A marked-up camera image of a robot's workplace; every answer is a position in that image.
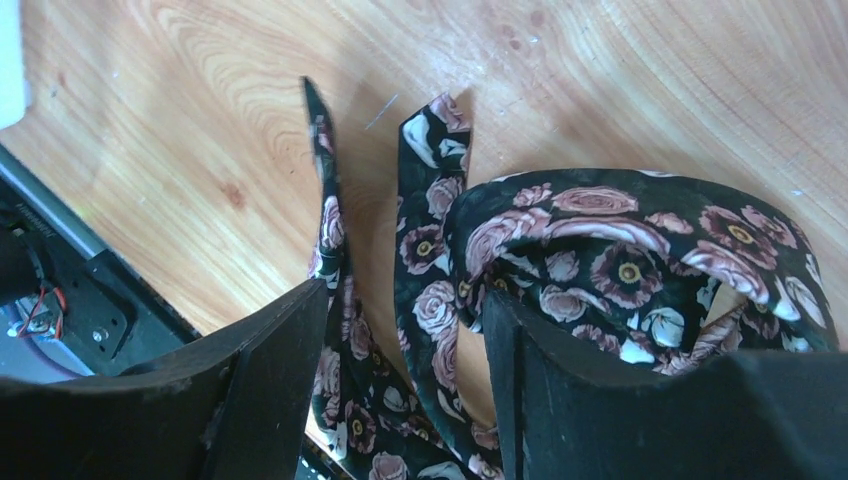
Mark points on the black pink rose tie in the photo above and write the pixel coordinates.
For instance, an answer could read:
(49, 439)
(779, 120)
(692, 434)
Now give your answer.
(656, 270)

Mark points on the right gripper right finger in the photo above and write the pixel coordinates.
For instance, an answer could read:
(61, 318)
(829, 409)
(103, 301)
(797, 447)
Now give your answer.
(566, 410)

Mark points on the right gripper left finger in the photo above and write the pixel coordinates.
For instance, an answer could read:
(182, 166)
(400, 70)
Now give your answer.
(230, 405)

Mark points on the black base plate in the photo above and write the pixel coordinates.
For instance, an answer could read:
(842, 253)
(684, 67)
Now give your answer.
(61, 283)

